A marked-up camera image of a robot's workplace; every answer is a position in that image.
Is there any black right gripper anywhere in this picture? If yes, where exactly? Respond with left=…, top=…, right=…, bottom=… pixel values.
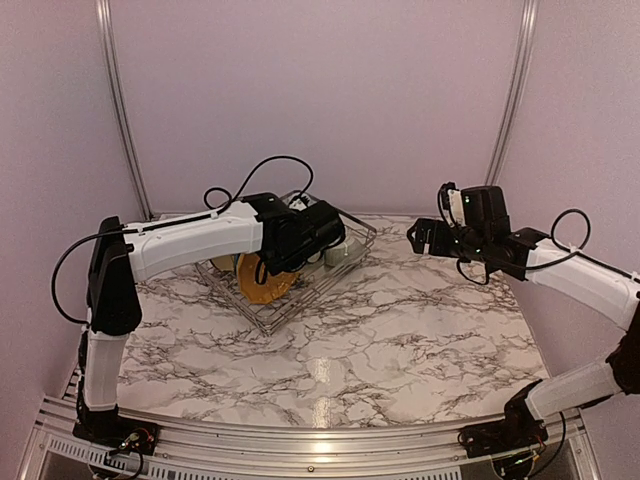
left=408, top=217, right=490, bottom=263

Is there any yellow polka dot plate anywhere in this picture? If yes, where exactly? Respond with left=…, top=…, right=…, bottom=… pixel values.
left=236, top=253, right=299, bottom=305

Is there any grey green patterned bowl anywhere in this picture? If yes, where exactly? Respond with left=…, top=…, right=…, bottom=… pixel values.
left=324, top=236, right=364, bottom=268

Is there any beige bird pattern plate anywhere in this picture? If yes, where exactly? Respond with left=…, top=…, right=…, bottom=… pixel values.
left=210, top=254, right=239, bottom=273

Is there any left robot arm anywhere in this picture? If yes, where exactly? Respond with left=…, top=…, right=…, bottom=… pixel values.
left=73, top=193, right=346, bottom=450

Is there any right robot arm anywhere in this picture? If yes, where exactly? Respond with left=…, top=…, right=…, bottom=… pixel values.
left=407, top=183, right=639, bottom=457

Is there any dark teal dotted bowl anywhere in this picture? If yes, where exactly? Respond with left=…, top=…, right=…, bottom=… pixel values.
left=307, top=252, right=324, bottom=265

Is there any wire dish rack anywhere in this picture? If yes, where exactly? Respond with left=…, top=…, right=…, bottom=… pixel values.
left=196, top=210, right=377, bottom=335

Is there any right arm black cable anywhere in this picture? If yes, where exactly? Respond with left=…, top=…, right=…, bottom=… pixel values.
left=457, top=208, right=640, bottom=286

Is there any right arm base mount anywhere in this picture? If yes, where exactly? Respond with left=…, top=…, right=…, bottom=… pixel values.
left=457, top=419, right=548, bottom=458

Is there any front aluminium rail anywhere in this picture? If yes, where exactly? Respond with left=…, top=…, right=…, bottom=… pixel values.
left=18, top=397, right=601, bottom=479

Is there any right aluminium frame post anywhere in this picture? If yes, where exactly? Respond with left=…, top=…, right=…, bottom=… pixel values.
left=484, top=0, right=539, bottom=185

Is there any aluminium frame post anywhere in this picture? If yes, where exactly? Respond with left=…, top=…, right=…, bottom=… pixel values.
left=484, top=0, right=539, bottom=185
left=95, top=0, right=153, bottom=220

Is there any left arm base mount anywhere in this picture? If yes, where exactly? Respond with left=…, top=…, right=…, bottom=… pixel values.
left=73, top=415, right=159, bottom=455

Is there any left aluminium frame post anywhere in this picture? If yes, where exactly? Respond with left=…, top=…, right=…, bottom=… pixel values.
left=95, top=0, right=153, bottom=220

